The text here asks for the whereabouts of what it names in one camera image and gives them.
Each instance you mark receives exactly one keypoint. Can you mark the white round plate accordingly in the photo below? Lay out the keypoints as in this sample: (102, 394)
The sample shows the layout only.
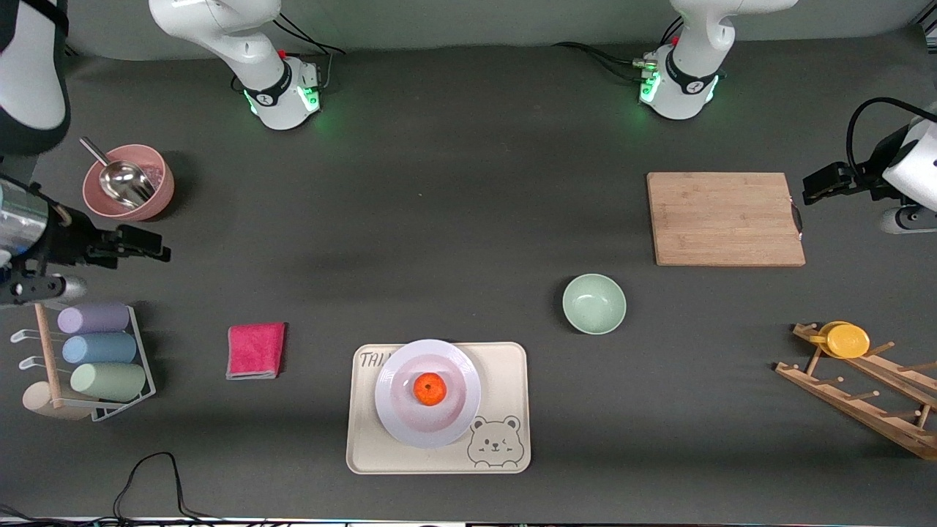
(410, 417)

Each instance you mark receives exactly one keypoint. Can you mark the beige cup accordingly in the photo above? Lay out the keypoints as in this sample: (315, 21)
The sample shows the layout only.
(36, 401)

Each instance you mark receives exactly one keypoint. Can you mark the pink folded cloth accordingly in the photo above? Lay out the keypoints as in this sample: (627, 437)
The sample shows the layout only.
(255, 350)

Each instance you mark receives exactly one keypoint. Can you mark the purple cup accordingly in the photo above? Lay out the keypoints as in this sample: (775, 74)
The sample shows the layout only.
(94, 318)

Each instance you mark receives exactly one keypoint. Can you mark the pink bowl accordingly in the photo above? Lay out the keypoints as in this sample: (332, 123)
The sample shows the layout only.
(159, 192)

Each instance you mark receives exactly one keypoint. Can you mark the metal scoop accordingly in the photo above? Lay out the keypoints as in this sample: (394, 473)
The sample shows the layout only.
(128, 183)

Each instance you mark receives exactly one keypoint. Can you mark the blue cup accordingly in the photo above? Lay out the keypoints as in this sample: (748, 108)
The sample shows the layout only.
(99, 348)

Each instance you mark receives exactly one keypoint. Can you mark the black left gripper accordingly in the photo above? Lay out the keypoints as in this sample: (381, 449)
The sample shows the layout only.
(861, 181)

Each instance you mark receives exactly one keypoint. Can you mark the light green bowl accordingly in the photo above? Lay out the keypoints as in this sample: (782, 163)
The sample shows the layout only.
(594, 304)

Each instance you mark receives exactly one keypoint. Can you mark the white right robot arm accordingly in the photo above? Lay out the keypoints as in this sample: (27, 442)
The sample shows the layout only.
(256, 73)

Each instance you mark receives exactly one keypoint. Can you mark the yellow cup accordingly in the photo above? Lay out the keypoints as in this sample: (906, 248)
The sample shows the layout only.
(848, 341)

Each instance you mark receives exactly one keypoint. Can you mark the wooden cutting board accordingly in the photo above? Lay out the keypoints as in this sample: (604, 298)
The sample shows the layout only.
(725, 219)

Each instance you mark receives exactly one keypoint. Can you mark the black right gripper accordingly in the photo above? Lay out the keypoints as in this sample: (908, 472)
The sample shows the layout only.
(71, 244)

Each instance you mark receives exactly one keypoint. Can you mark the green cup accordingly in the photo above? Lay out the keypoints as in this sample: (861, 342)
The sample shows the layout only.
(108, 381)

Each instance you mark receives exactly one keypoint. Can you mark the orange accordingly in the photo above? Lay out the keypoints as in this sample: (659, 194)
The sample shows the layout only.
(430, 389)

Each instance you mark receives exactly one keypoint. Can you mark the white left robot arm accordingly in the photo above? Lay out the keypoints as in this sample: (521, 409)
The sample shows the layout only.
(688, 80)

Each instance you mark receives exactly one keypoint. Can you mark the cream bear print tray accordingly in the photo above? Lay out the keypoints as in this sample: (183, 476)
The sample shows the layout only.
(505, 380)

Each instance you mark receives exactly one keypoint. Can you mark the wooden peg rack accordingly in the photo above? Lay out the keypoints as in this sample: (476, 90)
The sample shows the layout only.
(842, 399)

